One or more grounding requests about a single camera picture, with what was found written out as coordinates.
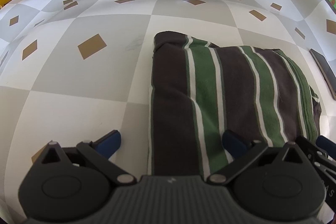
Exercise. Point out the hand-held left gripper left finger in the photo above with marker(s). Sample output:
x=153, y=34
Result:
x=110, y=144

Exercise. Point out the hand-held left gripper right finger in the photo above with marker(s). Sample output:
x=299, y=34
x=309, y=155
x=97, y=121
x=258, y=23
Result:
x=235, y=144

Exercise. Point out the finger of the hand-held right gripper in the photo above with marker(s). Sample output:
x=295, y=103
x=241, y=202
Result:
x=326, y=144
x=308, y=148

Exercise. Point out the green brown striped shirt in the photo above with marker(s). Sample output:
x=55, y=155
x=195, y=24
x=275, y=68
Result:
x=210, y=87

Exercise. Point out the black smartphone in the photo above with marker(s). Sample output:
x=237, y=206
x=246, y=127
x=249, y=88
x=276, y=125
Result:
x=325, y=71

